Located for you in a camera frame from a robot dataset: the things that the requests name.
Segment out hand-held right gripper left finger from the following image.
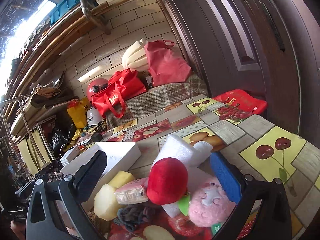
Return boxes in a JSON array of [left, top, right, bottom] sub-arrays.
[[26, 151, 108, 240]]

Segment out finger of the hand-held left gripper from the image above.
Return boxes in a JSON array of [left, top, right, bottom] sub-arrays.
[[34, 159, 63, 179]]

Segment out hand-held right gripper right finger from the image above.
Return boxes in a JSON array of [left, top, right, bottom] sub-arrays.
[[209, 152, 292, 240]]

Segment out white cardboard box tray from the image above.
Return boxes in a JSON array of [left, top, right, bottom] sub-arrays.
[[59, 142, 142, 212]]

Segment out small white foam block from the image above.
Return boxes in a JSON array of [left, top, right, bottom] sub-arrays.
[[192, 141, 213, 167]]

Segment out pink plush ball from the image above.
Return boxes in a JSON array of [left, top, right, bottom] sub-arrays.
[[188, 177, 237, 235]]

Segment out pink tissue packet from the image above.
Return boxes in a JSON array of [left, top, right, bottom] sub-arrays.
[[114, 177, 150, 205]]

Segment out beige braided hair tie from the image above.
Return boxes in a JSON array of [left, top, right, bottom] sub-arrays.
[[87, 210, 103, 227]]

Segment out long white foam sheet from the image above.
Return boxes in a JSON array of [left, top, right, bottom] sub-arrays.
[[153, 134, 208, 218]]

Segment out red plush apple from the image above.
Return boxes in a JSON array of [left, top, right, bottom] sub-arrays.
[[147, 157, 192, 216]]

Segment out dark blue hair scrunchie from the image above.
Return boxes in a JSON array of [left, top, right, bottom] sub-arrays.
[[114, 204, 163, 232]]

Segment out yellow curtain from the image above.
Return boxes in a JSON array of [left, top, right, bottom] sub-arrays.
[[16, 127, 50, 175]]

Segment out white power bank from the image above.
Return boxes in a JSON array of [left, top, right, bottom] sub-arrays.
[[60, 148, 80, 162]]

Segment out black plastic bag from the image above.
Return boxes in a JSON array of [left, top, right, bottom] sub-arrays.
[[49, 125, 75, 153]]

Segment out white helmet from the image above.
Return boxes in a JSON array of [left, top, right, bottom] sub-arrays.
[[86, 106, 104, 125]]

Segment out yellow paper bag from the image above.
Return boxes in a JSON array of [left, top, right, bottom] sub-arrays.
[[66, 97, 91, 129]]

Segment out white shelf board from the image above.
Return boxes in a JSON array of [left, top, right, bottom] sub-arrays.
[[10, 100, 83, 135]]

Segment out red plastic bag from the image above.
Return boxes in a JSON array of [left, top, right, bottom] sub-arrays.
[[212, 89, 268, 126]]

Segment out steel tube rack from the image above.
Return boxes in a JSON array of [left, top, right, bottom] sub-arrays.
[[0, 95, 55, 178]]

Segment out pink helmet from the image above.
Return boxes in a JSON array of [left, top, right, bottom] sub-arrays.
[[87, 77, 113, 103]]

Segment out red tote bag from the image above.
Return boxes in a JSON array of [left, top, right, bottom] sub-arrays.
[[91, 68, 147, 118]]

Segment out plaid blanket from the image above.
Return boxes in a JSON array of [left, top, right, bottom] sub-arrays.
[[105, 74, 209, 130]]

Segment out white foam roll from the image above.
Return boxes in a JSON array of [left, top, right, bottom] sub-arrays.
[[121, 38, 150, 72]]

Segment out pinkish red nonwoven bag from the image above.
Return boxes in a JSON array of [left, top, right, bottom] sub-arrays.
[[144, 39, 192, 87]]

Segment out bundle of bamboo poles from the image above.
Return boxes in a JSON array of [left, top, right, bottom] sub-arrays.
[[5, 0, 162, 120]]

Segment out brown wooden door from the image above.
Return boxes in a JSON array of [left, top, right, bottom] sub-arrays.
[[150, 0, 320, 153]]

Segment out blue plastic crate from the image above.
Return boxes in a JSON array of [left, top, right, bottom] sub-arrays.
[[50, 0, 87, 27]]

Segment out pile of cords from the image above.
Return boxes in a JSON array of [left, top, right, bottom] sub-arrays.
[[84, 120, 107, 133]]

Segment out wall shelf bracket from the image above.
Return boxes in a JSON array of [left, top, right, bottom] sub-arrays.
[[78, 0, 112, 35]]

